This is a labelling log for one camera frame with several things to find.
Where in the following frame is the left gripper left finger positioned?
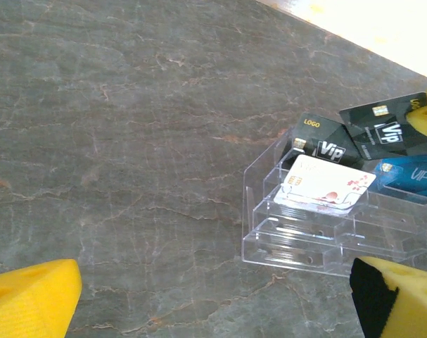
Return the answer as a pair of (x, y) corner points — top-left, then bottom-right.
(0, 258), (82, 338)

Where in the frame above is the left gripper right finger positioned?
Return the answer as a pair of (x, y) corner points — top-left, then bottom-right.
(350, 256), (427, 338)

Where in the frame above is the black VIP card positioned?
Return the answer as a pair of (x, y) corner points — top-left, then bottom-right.
(338, 92), (427, 161)
(281, 112), (367, 170)

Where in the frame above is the white card with red print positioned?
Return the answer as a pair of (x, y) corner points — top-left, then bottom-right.
(273, 154), (377, 211)

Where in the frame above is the blue VIP card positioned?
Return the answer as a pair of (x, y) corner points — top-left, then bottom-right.
(370, 154), (427, 206)

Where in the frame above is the clear acrylic card holder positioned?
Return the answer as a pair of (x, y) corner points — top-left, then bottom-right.
(241, 125), (427, 280)

